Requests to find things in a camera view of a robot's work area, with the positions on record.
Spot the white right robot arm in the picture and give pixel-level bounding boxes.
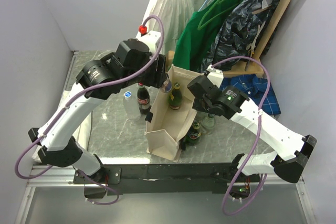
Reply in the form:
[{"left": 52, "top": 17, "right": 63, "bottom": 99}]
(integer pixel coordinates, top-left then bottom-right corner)
[{"left": 187, "top": 76, "right": 317, "bottom": 183}]

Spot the green beer bottle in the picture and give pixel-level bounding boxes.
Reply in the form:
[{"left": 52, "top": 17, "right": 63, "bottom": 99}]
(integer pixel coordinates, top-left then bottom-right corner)
[{"left": 185, "top": 121, "right": 201, "bottom": 146}]

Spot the green gold-capped glass bottle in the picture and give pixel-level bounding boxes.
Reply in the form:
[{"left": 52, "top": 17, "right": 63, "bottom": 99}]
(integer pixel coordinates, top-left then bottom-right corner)
[{"left": 168, "top": 82, "right": 183, "bottom": 110}]

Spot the beige canvas tote bag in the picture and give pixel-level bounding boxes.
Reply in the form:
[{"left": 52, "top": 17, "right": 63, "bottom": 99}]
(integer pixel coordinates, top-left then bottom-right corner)
[{"left": 145, "top": 66, "right": 201, "bottom": 162}]

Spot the clear Chang soda bottle far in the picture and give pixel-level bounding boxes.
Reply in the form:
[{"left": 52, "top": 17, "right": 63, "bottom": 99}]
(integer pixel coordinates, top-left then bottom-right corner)
[{"left": 195, "top": 111, "right": 208, "bottom": 121}]

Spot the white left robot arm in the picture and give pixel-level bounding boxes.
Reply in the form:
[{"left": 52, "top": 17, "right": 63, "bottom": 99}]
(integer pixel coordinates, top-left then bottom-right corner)
[{"left": 28, "top": 32, "right": 169, "bottom": 183}]

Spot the clear Chang soda bottle near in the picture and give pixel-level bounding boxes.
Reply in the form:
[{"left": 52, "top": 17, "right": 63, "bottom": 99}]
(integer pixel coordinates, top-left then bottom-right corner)
[{"left": 201, "top": 113, "right": 215, "bottom": 134}]

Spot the clear water bottle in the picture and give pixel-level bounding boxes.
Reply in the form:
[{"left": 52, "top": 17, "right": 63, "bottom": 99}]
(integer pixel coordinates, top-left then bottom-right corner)
[{"left": 123, "top": 91, "right": 141, "bottom": 122}]

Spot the blue plaid shirt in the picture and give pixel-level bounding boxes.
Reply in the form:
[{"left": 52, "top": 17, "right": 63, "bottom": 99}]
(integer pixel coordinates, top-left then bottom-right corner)
[{"left": 220, "top": 74, "right": 281, "bottom": 116}]

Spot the green garment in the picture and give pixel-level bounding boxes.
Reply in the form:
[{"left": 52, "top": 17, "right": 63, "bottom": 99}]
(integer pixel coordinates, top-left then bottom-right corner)
[{"left": 173, "top": 2, "right": 232, "bottom": 72}]

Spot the white pleated skirt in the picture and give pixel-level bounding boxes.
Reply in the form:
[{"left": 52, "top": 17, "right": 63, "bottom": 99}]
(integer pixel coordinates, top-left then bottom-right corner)
[{"left": 143, "top": 0, "right": 204, "bottom": 54}]

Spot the dark cola bottle red cap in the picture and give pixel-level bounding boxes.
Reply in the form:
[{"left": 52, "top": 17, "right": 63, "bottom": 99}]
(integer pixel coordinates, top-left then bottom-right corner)
[{"left": 137, "top": 83, "right": 151, "bottom": 114}]

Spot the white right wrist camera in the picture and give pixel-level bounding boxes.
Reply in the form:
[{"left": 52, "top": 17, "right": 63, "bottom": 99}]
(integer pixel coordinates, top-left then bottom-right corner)
[{"left": 207, "top": 65, "right": 224, "bottom": 88}]

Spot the folded white cloth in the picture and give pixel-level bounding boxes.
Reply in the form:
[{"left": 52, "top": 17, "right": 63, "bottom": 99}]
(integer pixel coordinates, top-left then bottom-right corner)
[{"left": 31, "top": 89, "right": 95, "bottom": 162}]

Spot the red bull can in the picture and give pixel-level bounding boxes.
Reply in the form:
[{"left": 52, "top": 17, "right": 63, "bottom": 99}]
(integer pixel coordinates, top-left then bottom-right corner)
[{"left": 160, "top": 79, "right": 173, "bottom": 93}]

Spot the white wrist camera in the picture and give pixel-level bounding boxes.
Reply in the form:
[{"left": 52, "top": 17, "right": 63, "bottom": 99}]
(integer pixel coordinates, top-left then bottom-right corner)
[
  {"left": 135, "top": 25, "right": 161, "bottom": 54},
  {"left": 207, "top": 65, "right": 224, "bottom": 88}
]

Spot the green hanger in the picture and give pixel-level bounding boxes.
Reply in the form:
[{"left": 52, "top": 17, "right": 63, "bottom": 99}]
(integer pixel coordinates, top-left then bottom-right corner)
[{"left": 197, "top": 0, "right": 241, "bottom": 30}]

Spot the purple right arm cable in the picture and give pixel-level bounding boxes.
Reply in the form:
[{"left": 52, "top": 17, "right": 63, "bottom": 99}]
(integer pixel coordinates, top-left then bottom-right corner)
[{"left": 211, "top": 56, "right": 271, "bottom": 217}]

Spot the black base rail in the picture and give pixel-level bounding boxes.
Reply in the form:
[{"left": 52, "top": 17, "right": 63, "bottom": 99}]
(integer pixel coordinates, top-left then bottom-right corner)
[{"left": 73, "top": 163, "right": 262, "bottom": 200}]

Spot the dark patterned garment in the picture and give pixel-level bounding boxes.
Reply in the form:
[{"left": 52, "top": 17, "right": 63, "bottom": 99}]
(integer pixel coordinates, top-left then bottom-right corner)
[{"left": 199, "top": 0, "right": 280, "bottom": 73}]

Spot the clear chang soda bottle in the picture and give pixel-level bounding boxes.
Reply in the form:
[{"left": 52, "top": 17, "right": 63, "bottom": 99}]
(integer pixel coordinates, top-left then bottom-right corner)
[
  {"left": 201, "top": 113, "right": 215, "bottom": 134},
  {"left": 195, "top": 111, "right": 208, "bottom": 121}
]

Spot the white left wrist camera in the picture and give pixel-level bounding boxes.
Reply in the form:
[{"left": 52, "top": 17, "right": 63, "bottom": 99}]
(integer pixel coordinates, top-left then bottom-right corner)
[{"left": 135, "top": 25, "right": 161, "bottom": 54}]

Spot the wooden clothes rack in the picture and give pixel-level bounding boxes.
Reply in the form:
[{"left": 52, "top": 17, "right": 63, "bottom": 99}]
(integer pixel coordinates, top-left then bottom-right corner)
[{"left": 172, "top": 0, "right": 291, "bottom": 74}]

